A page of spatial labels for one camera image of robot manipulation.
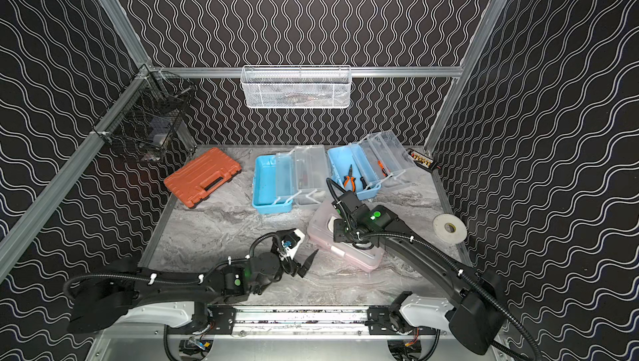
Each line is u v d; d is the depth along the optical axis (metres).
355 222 0.58
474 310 0.38
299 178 0.98
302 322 0.76
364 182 1.04
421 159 1.13
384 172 0.99
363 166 1.11
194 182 1.01
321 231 0.80
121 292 0.43
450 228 0.94
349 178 1.07
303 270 0.69
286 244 0.62
